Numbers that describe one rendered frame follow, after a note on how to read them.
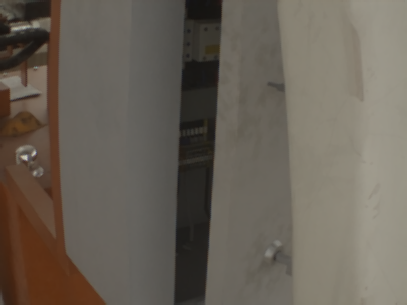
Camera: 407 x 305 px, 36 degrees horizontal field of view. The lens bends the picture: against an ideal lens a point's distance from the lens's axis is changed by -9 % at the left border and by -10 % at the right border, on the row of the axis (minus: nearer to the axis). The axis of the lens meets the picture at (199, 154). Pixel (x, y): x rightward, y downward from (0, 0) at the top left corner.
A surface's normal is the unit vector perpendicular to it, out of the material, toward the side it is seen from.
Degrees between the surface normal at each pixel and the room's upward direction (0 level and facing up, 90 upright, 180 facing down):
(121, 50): 90
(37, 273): 90
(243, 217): 90
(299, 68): 93
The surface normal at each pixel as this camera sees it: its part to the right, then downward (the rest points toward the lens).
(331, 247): -0.85, 0.22
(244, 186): 0.75, 0.29
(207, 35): 0.52, 0.35
